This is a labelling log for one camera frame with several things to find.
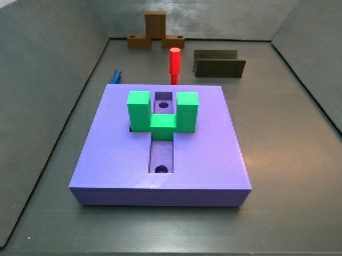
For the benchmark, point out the black U-channel bracket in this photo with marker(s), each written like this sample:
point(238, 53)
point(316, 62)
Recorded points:
point(218, 64)

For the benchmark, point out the purple board with slot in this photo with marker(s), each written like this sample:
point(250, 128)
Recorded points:
point(199, 173)

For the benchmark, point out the blue cylindrical peg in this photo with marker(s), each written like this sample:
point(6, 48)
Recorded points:
point(116, 77)

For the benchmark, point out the red cylindrical peg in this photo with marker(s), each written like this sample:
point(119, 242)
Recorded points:
point(174, 64)

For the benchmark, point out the green U-shaped block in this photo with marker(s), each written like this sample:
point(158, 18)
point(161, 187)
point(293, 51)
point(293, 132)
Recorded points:
point(163, 113)

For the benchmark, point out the brown T-shaped block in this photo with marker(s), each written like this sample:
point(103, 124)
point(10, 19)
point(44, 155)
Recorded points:
point(155, 32)

